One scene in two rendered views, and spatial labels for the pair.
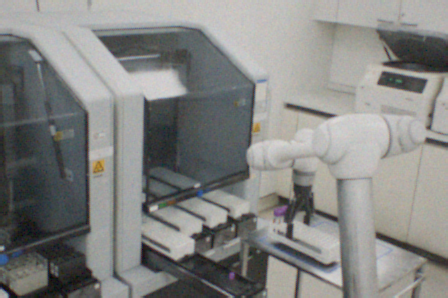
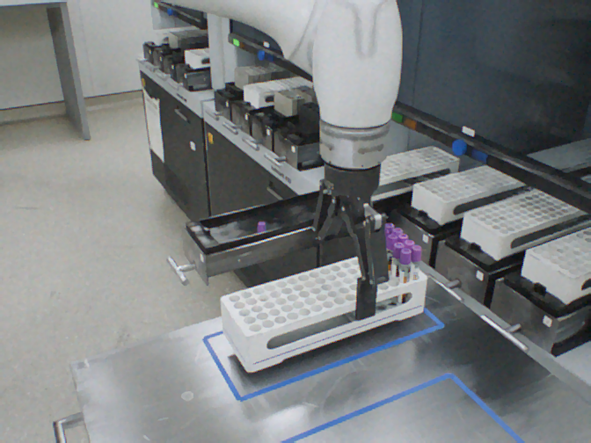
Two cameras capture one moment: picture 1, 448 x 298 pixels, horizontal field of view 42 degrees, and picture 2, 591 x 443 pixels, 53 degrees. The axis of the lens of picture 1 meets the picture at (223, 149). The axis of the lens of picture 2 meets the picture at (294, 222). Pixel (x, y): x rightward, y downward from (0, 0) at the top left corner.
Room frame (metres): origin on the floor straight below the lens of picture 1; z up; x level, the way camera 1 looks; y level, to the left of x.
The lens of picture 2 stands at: (2.30, -1.03, 1.41)
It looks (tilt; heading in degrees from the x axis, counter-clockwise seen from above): 29 degrees down; 109
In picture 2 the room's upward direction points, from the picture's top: straight up
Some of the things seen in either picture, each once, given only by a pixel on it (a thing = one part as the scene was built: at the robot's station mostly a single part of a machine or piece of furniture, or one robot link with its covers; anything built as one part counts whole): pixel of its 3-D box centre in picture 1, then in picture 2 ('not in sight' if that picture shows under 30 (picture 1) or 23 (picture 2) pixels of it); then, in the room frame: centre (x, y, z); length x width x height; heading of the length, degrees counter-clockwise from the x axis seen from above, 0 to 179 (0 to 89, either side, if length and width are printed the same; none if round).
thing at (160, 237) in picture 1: (159, 238); (396, 177); (2.11, 0.23, 0.83); 0.30 x 0.10 x 0.06; 48
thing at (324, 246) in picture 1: (304, 238); (325, 304); (2.11, -0.34, 0.87); 0.30 x 0.10 x 0.06; 46
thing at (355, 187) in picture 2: (301, 193); (351, 190); (2.14, -0.32, 1.05); 0.08 x 0.07 x 0.09; 136
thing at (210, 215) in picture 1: (195, 209); (534, 221); (2.41, 0.11, 0.83); 0.30 x 0.10 x 0.06; 48
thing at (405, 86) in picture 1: (413, 72); not in sight; (4.21, -1.33, 1.22); 0.62 x 0.56 x 0.64; 136
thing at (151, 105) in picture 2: not in sight; (151, 125); (0.75, 1.33, 0.43); 0.27 x 0.02 x 0.36; 138
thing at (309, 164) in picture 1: (303, 149); (356, 53); (2.13, -0.30, 1.23); 0.13 x 0.11 x 0.16; 112
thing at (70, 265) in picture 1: (70, 266); (311, 119); (1.82, 0.51, 0.85); 0.12 x 0.02 x 0.06; 139
